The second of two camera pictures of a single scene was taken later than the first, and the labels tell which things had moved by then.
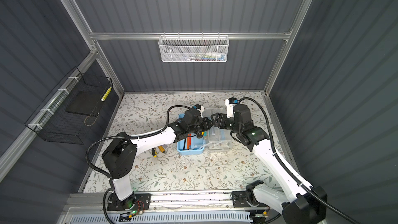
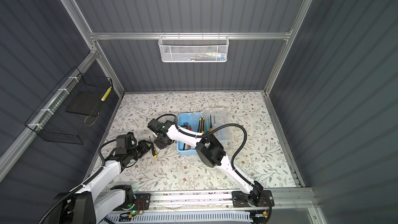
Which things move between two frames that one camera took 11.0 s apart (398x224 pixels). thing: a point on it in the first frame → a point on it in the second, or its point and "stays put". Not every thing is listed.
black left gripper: (207, 126) → (143, 146)
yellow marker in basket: (104, 96) stays put
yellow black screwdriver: (154, 152) stays put
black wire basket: (66, 115) stays put
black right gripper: (220, 117) → (160, 146)
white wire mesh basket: (194, 49) stays put
